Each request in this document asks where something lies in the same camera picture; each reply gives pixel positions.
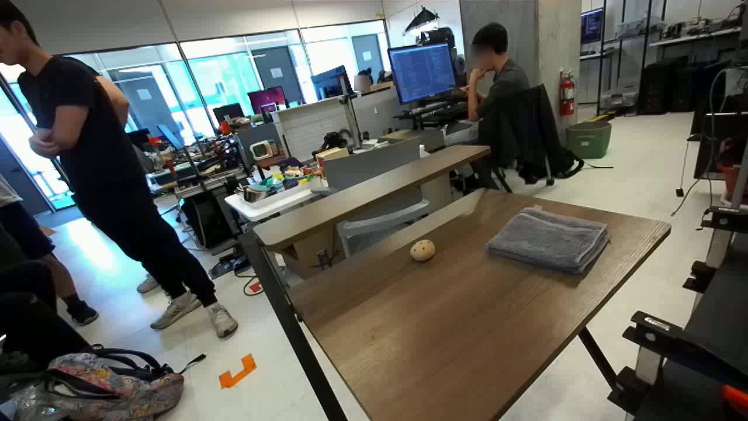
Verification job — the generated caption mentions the grey towel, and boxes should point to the grey towel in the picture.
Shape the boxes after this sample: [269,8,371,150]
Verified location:
[485,205,613,279]

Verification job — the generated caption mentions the purple screen monitor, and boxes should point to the purple screen monitor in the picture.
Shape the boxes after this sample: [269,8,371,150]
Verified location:
[246,85,290,120]

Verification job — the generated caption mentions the black computer tower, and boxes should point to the black computer tower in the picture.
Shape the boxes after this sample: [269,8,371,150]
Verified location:
[180,189,240,252]

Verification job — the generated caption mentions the colourful patterned backpack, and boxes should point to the colourful patterned backpack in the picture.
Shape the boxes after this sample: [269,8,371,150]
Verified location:
[13,347,207,421]

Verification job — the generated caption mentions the metal storage shelves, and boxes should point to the metal storage shelves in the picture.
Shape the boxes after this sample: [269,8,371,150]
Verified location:
[580,0,748,115]

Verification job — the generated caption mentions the grey office chair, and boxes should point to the grey office chair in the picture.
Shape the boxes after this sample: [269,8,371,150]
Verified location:
[334,196,433,259]

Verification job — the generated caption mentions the dark angled monitor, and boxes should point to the dark angled monitor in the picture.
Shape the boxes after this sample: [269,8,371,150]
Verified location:
[311,63,358,102]

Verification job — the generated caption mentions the white cluttered desk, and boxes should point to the white cluttered desk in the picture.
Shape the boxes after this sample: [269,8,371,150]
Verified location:
[222,183,318,227]

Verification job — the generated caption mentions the black metal table frame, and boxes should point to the black metal table frame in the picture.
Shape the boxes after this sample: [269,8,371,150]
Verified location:
[236,222,626,421]

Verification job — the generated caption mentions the person in black t-shirt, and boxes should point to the person in black t-shirt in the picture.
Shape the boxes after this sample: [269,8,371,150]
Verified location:
[0,0,240,341]

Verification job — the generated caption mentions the red fire extinguisher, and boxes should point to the red fire extinguisher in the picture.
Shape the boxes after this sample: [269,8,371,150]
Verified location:
[557,68,580,120]

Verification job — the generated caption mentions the beige egg toy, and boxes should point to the beige egg toy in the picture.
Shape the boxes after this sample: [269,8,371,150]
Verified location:
[408,236,440,264]

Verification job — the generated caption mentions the brown printed cardboard box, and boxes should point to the brown printed cardboard box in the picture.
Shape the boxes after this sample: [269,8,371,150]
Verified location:
[290,230,346,279]

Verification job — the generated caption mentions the green storage bin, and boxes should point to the green storage bin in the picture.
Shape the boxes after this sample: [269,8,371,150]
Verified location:
[564,116,614,162]

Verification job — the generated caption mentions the grey desk partition panel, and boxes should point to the grey desk partition panel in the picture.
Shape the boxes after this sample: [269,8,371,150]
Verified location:
[273,86,411,162]

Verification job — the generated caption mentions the orange floor tape marker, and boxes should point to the orange floor tape marker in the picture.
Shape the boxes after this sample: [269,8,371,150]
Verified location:
[217,350,259,391]

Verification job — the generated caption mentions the brown wooden side desk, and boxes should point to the brown wooden side desk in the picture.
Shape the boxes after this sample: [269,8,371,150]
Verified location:
[252,142,494,279]

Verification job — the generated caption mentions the black triangular lamp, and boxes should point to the black triangular lamp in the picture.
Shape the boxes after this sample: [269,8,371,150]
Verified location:
[401,4,440,38]

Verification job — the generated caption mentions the cluttered black workbench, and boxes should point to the cluttered black workbench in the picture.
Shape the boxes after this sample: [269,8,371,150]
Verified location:
[143,132,246,196]

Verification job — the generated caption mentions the black desk equipment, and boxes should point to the black desk equipment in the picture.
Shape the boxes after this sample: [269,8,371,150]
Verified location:
[318,127,356,155]

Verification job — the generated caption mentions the blue screen computer monitor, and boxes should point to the blue screen computer monitor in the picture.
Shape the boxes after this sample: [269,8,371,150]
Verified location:
[385,39,461,109]

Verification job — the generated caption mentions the background seated person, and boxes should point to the background seated person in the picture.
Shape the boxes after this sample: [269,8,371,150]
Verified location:
[356,68,379,98]

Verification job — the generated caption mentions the black perforated work table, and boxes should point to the black perforated work table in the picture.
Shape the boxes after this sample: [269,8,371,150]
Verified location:
[605,232,748,421]

